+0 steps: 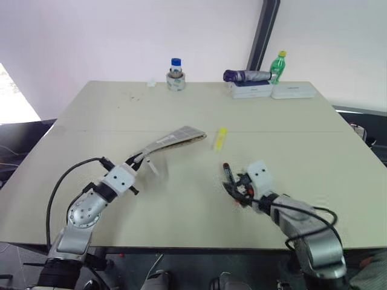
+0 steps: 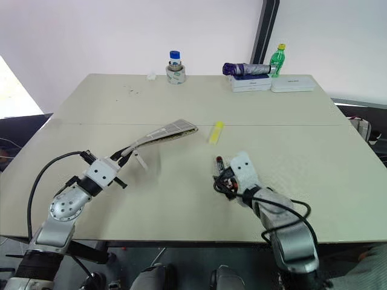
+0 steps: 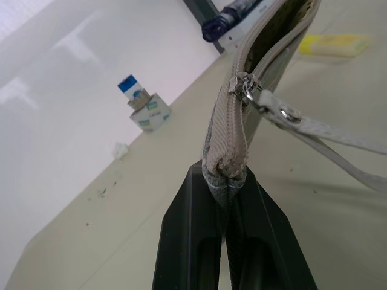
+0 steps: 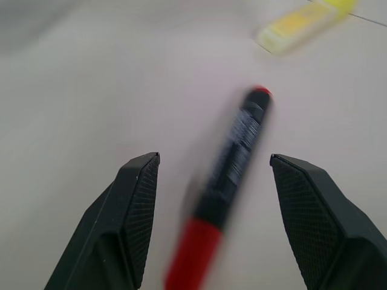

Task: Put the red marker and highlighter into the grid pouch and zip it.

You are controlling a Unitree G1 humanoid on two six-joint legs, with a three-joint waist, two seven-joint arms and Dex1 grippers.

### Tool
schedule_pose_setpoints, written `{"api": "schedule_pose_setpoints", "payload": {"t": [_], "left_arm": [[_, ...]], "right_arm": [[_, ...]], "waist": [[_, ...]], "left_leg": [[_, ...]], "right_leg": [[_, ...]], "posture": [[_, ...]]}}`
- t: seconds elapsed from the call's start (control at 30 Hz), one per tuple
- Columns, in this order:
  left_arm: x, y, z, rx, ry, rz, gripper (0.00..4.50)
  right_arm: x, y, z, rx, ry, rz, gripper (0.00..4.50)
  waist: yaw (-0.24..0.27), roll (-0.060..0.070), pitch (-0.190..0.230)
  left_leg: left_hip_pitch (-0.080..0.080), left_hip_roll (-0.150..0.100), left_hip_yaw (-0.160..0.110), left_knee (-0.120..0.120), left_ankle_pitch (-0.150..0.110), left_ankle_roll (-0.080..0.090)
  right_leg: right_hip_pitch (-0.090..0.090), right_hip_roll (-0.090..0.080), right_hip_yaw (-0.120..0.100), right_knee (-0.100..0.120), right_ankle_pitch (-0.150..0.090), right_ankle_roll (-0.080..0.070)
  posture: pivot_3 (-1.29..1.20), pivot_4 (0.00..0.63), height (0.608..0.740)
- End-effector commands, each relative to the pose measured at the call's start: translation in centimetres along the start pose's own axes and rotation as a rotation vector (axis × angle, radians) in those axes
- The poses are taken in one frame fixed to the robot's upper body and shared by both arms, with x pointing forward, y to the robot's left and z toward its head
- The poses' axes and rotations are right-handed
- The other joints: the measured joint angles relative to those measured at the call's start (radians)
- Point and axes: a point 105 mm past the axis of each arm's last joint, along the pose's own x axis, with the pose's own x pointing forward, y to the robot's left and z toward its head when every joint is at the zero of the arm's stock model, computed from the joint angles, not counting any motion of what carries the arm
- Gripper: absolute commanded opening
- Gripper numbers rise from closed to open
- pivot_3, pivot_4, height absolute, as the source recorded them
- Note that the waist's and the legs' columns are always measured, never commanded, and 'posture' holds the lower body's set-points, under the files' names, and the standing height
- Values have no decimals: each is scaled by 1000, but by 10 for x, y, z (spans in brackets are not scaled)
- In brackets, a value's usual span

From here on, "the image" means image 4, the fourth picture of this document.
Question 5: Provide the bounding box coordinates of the red and black marker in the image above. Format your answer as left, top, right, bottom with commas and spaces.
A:
163, 85, 274, 290

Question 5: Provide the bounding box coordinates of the yellow highlighter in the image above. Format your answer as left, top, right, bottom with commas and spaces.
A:
255, 0, 360, 57

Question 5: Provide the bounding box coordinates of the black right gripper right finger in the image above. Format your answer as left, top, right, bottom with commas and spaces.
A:
269, 153, 387, 290

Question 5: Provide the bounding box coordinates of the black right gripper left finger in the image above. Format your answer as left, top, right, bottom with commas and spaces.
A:
44, 152, 161, 290

